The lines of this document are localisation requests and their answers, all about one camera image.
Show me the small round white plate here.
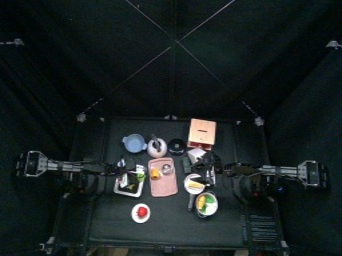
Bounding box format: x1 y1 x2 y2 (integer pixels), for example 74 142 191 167
131 203 151 224

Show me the small silver metal cup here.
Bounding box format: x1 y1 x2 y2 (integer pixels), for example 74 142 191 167
160 163 175 176

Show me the white text label sticker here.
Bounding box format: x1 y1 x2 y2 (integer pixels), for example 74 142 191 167
247 214 279 243

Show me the green toy leaf vegetable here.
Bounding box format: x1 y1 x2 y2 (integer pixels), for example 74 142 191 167
203 195 217 214

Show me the black round lid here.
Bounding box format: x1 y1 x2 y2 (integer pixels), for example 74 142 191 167
167 138 187 157

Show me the silver toy frying pan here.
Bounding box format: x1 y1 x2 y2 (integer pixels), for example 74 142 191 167
187 190 221 219

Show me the small white box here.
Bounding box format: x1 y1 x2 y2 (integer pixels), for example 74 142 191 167
187 148 207 163

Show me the white square tray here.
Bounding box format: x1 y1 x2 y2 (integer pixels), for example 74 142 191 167
112 170 146 199

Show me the white plate with rim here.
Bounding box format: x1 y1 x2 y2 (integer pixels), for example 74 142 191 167
183 173 206 195

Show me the yellow toy cake slice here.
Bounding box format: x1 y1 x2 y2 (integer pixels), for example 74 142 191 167
187 180 205 191

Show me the blue toy pot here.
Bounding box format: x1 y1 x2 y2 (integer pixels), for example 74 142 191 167
122 133 148 154

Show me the wooden drawer box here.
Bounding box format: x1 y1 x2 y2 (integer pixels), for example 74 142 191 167
186 117 218 151

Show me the pink rectangular tray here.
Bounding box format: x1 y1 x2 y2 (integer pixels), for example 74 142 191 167
147 157 179 198

